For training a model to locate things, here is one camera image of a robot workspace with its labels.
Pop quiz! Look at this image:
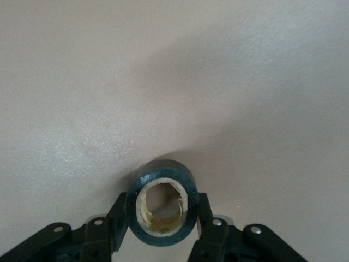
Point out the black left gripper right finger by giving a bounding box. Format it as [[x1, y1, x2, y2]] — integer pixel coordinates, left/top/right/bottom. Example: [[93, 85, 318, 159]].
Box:
[[188, 192, 309, 262]]

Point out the black electrical tape roll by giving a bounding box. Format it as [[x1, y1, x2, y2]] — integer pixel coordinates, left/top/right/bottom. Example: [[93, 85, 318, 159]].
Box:
[[127, 159, 200, 248]]

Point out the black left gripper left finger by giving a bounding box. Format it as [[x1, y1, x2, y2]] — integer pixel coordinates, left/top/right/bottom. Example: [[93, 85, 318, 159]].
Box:
[[0, 192, 129, 262]]

